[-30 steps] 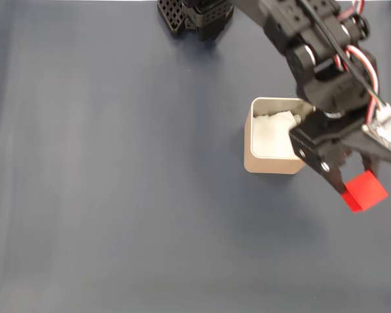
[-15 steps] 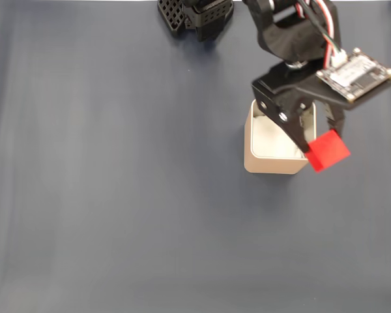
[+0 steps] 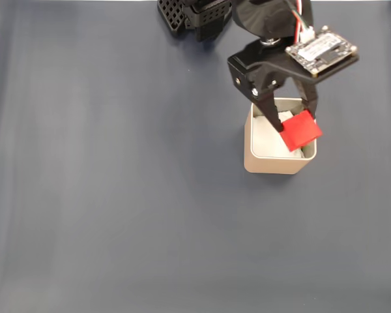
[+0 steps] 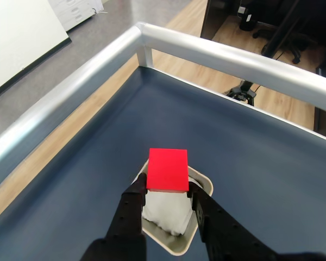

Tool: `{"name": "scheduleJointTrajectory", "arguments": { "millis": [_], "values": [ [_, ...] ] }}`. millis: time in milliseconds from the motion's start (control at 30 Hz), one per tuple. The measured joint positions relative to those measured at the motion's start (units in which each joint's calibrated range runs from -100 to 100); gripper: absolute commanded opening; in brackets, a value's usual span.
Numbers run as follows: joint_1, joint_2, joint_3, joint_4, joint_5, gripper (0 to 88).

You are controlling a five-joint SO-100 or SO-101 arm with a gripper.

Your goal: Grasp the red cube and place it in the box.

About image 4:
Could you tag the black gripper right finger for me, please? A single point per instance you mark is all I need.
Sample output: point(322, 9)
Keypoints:
point(222, 233)

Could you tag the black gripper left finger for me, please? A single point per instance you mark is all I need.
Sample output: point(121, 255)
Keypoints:
point(125, 217)

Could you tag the red cube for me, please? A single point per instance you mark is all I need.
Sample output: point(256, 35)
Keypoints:
point(167, 168)

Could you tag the beige square metal box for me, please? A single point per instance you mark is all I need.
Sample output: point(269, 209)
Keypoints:
point(174, 244)

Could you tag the white crumpled tissue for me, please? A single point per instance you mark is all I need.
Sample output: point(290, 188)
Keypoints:
point(168, 212)

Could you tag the black tripod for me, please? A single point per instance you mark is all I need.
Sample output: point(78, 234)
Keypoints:
point(240, 93)

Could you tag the black office chair base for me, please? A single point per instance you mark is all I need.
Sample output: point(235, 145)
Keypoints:
point(301, 43)

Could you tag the white drawer cabinet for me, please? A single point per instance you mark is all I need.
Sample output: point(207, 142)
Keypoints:
point(76, 13)

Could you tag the black computer case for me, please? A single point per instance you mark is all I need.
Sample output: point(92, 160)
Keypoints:
point(247, 23)

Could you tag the aluminium rail frame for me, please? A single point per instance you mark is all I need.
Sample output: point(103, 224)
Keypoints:
point(206, 51)

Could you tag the whiteboard with black frame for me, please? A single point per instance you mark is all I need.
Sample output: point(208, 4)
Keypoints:
point(19, 38)

